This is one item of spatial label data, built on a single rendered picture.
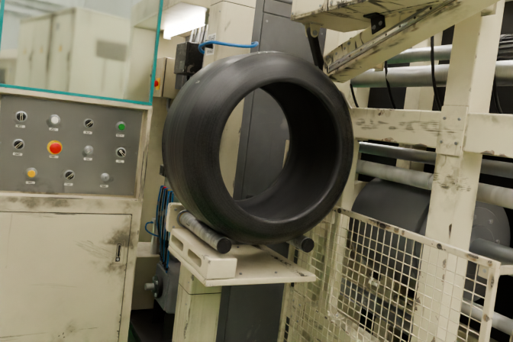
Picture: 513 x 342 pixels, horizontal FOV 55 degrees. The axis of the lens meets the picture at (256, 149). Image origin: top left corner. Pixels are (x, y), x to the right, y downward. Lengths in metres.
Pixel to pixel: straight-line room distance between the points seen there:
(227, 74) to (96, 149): 0.78
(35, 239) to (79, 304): 0.31
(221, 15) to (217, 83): 0.47
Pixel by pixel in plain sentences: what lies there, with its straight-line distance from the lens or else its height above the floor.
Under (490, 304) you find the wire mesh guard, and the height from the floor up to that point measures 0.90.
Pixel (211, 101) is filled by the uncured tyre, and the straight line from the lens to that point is 1.33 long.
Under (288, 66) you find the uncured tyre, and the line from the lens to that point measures 1.42.
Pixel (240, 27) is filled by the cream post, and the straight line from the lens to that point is 1.79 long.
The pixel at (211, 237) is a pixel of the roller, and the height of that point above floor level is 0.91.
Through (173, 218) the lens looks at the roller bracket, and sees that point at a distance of 1.71.
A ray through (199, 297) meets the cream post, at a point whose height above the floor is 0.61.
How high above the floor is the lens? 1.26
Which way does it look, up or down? 3 degrees down
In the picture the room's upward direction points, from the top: 7 degrees clockwise
